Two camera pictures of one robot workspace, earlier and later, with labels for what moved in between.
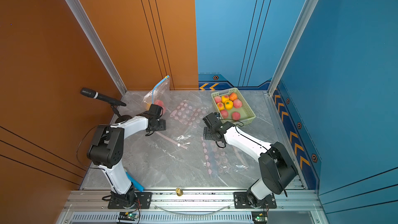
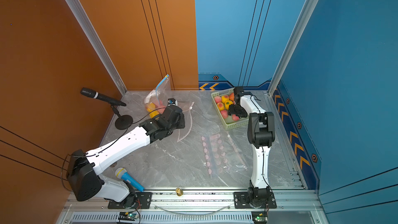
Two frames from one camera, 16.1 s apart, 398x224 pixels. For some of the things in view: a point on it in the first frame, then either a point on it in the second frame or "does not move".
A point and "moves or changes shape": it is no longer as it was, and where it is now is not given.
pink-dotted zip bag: x=189 y=113 moves or changes shape
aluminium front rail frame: x=91 y=207 does not move
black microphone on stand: x=90 y=93 does not move
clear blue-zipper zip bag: x=160 y=95 does not move
